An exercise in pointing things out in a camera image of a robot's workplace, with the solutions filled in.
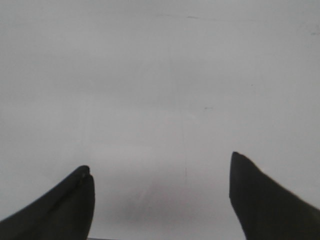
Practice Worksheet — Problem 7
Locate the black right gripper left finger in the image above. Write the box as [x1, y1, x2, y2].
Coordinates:
[0, 165, 95, 240]

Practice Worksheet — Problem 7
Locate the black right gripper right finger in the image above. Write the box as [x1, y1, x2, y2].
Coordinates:
[229, 151, 320, 240]

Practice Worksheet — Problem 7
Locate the white whiteboard with aluminium frame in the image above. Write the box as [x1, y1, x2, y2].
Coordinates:
[0, 0, 320, 240]

